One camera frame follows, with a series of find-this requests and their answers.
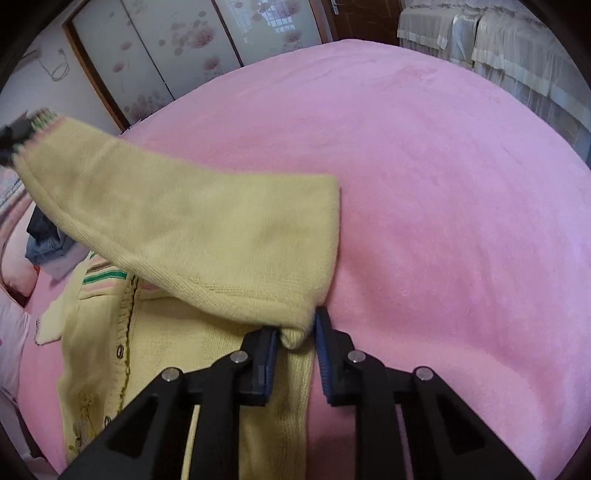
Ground yellow knitted striped cardigan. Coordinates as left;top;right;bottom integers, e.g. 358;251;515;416
9;110;339;479

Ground navy red folded garment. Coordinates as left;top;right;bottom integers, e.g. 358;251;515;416
27;207;59;242

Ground folded blue jeans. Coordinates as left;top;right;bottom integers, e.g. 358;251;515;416
25;226;75;266

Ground folded pale pink garment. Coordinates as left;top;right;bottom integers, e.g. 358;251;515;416
40;243;89;281

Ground floral sliding wardrobe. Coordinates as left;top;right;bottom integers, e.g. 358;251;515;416
63;0;334;130

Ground pink pillow with orange print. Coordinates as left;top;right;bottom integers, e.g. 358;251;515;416
1;211;39;303

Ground brown wooden door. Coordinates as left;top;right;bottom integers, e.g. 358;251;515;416
329;0;404;46

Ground lace-covered sofa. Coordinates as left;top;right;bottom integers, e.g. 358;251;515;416
398;1;590;163

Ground white wall cable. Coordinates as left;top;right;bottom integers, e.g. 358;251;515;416
18;48;70;83

